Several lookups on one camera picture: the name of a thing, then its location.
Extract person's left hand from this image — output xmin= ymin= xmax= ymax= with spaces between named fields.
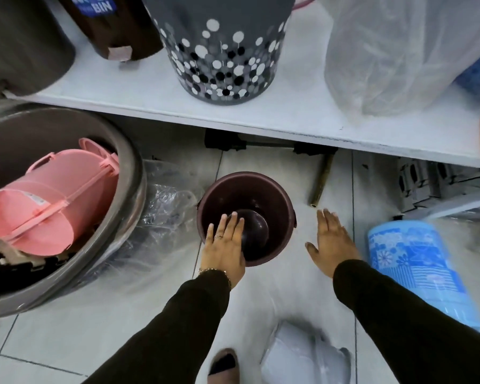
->
xmin=199 ymin=212 xmax=246 ymax=291

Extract person's right hand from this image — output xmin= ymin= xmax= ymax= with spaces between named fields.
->
xmin=305 ymin=209 xmax=363 ymax=279

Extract person's right forearm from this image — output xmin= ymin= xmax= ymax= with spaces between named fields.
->
xmin=333 ymin=259 xmax=480 ymax=384

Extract person's left forearm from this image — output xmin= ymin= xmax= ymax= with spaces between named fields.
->
xmin=83 ymin=270 xmax=231 ymax=384

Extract dark maroon water dipper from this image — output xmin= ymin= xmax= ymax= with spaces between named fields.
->
xmin=235 ymin=209 xmax=270 ymax=261

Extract wooden stick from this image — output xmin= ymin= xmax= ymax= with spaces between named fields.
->
xmin=308 ymin=152 xmax=337 ymax=209

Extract clear plastic bag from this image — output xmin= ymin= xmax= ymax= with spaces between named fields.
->
xmin=135 ymin=159 xmax=203 ymax=278

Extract maroon plastic bucket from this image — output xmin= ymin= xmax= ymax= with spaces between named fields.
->
xmin=196 ymin=171 xmax=298 ymax=268

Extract blue patterned plastic bin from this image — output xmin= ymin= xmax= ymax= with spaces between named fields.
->
xmin=367 ymin=220 xmax=480 ymax=332

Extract grey plastic crates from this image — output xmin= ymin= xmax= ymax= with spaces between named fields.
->
xmin=395 ymin=157 xmax=480 ymax=221

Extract white shelf board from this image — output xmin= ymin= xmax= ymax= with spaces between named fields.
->
xmin=3 ymin=0 xmax=480 ymax=171

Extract pink plastic bin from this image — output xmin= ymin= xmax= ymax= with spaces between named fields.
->
xmin=0 ymin=137 xmax=121 ymax=257

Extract grey dotted waste bin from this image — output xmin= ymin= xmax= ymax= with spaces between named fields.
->
xmin=139 ymin=0 xmax=298 ymax=106

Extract clear plastic wrapped item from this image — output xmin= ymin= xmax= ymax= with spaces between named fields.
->
xmin=320 ymin=0 xmax=480 ymax=119

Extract black and white foam mat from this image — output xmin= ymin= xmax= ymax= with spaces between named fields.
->
xmin=0 ymin=225 xmax=97 ymax=297

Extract large grey plastic basin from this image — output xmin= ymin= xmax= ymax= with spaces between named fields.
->
xmin=0 ymin=107 xmax=147 ymax=321

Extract brown bin with blue label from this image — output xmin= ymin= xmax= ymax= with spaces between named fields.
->
xmin=55 ymin=0 xmax=164 ymax=62

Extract dark grey plastic bin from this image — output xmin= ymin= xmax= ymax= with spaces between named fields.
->
xmin=0 ymin=0 xmax=77 ymax=99

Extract gold beaded bracelet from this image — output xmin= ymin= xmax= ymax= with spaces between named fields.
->
xmin=198 ymin=268 xmax=233 ymax=291

